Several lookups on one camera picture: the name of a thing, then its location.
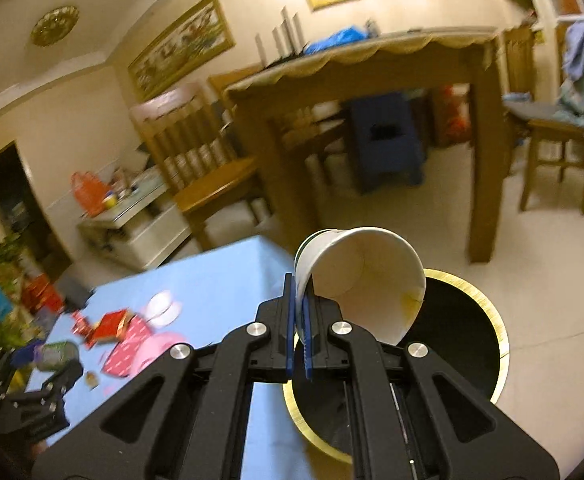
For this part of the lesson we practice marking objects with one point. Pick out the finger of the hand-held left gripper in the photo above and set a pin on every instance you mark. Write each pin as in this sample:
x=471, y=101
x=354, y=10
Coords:
x=67, y=375
x=24, y=352

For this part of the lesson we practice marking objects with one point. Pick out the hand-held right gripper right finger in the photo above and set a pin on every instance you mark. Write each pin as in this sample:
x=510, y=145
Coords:
x=308, y=355

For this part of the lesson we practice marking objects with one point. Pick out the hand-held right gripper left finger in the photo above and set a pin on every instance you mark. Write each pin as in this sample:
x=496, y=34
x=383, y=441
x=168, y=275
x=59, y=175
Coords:
x=288, y=330

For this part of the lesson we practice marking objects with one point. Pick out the clear plastic water bottle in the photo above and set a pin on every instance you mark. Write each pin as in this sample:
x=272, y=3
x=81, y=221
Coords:
x=54, y=355

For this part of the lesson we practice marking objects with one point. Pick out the white paper cup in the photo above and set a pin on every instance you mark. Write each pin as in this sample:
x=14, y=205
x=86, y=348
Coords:
x=362, y=270

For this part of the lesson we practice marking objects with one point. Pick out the black gold-rimmed trash bin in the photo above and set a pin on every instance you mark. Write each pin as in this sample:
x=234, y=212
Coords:
x=452, y=340

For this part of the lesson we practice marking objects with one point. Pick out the small red wrapper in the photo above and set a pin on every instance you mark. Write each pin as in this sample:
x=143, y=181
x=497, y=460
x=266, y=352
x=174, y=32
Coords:
x=79, y=327

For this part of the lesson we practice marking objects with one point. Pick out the red gift box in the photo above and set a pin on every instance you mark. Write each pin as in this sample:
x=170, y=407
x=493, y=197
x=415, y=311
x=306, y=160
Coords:
x=42, y=295

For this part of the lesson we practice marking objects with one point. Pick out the flat red box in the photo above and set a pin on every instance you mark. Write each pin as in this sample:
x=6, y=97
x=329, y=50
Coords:
x=109, y=325

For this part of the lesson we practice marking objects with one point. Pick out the blue cartoon printed tablecloth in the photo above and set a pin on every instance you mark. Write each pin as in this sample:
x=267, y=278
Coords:
x=212, y=280

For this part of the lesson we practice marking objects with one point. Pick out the round-leaf green plant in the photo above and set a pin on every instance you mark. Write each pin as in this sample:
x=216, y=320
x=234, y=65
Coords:
x=2, y=257

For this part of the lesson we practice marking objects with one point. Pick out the white coffee table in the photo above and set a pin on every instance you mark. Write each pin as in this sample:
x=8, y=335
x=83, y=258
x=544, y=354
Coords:
x=142, y=240

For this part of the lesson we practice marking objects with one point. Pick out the wooden slat-back chair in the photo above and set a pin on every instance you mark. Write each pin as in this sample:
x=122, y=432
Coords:
x=212, y=180
x=232, y=80
x=519, y=65

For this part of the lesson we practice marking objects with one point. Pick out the orange plastic bag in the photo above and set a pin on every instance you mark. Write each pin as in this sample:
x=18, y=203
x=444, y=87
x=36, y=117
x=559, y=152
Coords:
x=89, y=192

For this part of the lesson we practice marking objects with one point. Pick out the small yellow cup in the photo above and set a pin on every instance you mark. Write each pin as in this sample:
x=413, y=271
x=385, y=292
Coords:
x=110, y=201

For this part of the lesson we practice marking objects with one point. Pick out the blue plastic stool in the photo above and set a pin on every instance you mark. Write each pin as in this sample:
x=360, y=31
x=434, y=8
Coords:
x=387, y=160

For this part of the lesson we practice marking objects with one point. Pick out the wooden dining table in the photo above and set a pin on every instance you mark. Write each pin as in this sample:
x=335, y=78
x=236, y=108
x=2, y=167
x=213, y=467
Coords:
x=482, y=160

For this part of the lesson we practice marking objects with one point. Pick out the orange bag under table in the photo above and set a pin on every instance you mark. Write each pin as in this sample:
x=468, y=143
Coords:
x=454, y=120

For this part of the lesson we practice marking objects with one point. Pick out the black antenna router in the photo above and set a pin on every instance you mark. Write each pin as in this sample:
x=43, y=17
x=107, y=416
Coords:
x=292, y=57

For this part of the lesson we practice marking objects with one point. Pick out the cream lace table cover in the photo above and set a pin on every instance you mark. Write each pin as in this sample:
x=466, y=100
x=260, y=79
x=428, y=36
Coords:
x=372, y=52

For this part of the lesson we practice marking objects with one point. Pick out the blue plastic bag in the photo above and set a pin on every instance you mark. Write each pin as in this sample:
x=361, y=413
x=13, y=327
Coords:
x=342, y=37

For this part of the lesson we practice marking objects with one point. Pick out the framed horses painting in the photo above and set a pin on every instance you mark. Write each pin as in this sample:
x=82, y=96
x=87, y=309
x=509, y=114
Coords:
x=182, y=45

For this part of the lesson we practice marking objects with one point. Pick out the wooden chair with cushion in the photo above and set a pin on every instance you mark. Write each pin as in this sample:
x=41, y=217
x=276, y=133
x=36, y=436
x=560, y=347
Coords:
x=547, y=160

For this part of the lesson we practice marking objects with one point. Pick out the grey thermos bottle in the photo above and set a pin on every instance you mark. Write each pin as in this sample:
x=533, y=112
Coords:
x=370, y=27

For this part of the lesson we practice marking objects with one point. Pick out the gold ceiling medallion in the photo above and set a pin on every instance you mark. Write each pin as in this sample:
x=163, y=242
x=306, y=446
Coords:
x=54, y=25

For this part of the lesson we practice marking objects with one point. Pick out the grey seat cushion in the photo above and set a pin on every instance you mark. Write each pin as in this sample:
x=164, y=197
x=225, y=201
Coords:
x=547, y=110

